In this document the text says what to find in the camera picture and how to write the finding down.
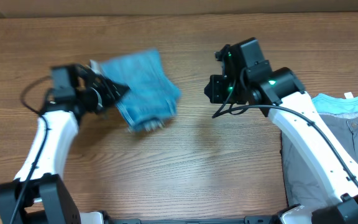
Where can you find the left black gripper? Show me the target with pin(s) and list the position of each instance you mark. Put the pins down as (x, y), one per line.
(110, 89)

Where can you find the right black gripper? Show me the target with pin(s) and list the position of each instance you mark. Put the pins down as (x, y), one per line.
(214, 89)

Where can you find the light blue denim jeans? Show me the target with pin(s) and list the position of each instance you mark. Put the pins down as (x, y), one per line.
(152, 97)

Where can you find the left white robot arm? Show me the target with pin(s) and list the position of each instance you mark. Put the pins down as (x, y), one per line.
(37, 194)

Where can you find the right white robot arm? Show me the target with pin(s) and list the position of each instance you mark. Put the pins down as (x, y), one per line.
(248, 81)

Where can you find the light blue folded garment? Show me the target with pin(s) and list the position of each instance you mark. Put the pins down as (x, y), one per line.
(330, 105)

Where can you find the grey folded garment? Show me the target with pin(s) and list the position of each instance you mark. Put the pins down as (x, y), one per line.
(319, 161)

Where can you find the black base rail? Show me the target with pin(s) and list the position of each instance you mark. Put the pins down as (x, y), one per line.
(263, 219)

